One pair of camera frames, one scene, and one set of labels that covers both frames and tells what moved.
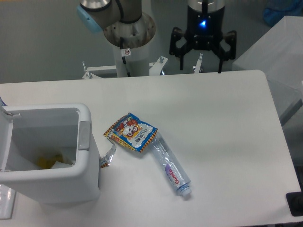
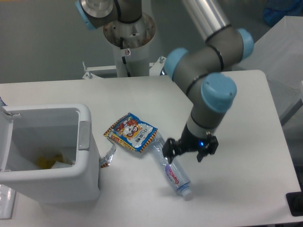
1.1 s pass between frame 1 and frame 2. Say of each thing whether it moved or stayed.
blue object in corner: stayed
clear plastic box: stayed
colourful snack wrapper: stayed
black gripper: moved
